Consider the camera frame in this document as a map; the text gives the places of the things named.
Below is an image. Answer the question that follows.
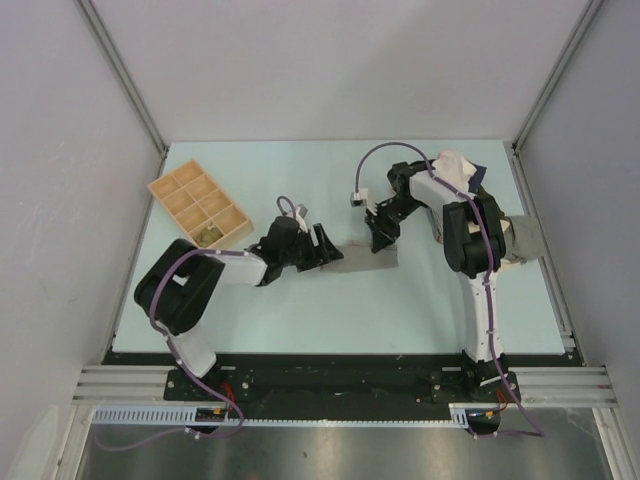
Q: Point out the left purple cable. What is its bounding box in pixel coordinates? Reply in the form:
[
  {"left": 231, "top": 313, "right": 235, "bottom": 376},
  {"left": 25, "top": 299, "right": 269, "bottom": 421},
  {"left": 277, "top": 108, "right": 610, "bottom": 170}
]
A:
[{"left": 92, "top": 195, "right": 301, "bottom": 451}]

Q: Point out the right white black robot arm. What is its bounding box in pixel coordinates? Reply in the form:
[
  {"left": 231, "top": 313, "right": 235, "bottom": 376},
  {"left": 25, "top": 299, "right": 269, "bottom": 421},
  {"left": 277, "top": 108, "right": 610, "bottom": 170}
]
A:
[{"left": 365, "top": 161, "right": 508, "bottom": 401}]

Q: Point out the grey underwear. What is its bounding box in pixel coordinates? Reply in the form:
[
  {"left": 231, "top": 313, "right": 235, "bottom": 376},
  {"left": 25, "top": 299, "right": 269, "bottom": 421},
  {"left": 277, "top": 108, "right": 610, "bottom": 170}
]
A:
[{"left": 321, "top": 241, "right": 399, "bottom": 274}]

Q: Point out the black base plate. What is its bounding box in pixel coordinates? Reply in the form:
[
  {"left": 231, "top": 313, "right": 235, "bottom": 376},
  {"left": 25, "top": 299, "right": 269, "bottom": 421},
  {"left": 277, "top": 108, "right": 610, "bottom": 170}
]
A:
[{"left": 102, "top": 351, "right": 583, "bottom": 404}]

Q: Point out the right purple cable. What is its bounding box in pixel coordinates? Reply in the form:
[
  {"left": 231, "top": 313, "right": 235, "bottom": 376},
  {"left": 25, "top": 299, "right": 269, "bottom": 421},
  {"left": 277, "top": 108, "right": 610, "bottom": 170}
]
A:
[{"left": 353, "top": 142, "right": 546, "bottom": 439}]

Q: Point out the dark olive garment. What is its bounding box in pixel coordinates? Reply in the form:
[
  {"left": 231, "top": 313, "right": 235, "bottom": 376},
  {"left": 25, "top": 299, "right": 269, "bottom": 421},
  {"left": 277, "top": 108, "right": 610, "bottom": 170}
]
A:
[{"left": 476, "top": 186, "right": 505, "bottom": 219}]

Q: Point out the grey garment at table edge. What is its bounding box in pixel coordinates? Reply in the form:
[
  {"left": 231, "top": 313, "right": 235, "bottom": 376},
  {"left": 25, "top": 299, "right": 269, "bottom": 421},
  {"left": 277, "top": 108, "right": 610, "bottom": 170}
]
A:
[{"left": 501, "top": 215, "right": 545, "bottom": 264}]

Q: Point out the olive rolled garment in tray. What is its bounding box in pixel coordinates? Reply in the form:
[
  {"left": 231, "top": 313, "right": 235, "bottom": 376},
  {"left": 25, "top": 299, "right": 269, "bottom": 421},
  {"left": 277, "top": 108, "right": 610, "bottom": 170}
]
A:
[{"left": 194, "top": 225, "right": 224, "bottom": 248}]

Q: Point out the cream beige garment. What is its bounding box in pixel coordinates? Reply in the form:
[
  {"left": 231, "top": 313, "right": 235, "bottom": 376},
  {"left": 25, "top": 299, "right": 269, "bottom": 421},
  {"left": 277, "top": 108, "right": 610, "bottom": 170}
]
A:
[{"left": 499, "top": 258, "right": 522, "bottom": 273}]

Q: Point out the purple cable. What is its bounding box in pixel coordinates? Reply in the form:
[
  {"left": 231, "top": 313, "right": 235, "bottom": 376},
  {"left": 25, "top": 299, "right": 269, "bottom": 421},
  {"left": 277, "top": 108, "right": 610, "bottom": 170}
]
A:
[
  {"left": 92, "top": 195, "right": 301, "bottom": 451},
  {"left": 353, "top": 142, "right": 546, "bottom": 439}
]

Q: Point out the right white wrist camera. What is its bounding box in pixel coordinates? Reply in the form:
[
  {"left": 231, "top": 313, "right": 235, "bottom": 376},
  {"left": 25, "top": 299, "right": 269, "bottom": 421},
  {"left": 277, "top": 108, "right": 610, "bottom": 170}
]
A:
[{"left": 350, "top": 188, "right": 377, "bottom": 215}]

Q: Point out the pink white garment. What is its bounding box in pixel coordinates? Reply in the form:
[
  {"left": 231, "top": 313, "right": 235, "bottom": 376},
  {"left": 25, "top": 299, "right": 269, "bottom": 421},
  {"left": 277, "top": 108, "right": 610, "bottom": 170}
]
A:
[{"left": 432, "top": 150, "right": 477, "bottom": 191}]

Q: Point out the white slotted cable duct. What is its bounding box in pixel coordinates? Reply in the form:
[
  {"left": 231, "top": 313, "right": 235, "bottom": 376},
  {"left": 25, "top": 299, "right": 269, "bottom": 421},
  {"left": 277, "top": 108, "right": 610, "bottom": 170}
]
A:
[{"left": 91, "top": 404, "right": 499, "bottom": 428}]

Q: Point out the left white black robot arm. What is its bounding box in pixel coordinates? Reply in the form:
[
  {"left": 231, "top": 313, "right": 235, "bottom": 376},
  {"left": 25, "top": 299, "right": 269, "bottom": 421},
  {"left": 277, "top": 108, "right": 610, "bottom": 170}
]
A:
[{"left": 133, "top": 215, "right": 344, "bottom": 400}]

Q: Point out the wooden compartment tray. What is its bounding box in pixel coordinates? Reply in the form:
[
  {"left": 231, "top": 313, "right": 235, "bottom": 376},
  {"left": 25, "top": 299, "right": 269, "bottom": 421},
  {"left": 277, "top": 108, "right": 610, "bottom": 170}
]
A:
[{"left": 148, "top": 159, "right": 254, "bottom": 250}]

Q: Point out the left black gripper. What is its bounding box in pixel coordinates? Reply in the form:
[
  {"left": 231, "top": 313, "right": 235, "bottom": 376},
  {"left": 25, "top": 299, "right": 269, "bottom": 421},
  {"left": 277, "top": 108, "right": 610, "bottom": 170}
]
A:
[{"left": 280, "top": 223, "right": 342, "bottom": 272}]

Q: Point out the navy blue garment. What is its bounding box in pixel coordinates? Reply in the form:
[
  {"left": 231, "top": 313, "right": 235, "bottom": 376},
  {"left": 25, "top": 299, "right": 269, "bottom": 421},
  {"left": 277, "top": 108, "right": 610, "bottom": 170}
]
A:
[{"left": 469, "top": 164, "right": 487, "bottom": 190}]

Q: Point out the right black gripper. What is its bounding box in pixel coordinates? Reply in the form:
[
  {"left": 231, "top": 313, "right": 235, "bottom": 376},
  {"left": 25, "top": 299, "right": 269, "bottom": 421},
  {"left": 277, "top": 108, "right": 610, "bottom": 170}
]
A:
[{"left": 365, "top": 197, "right": 423, "bottom": 254}]

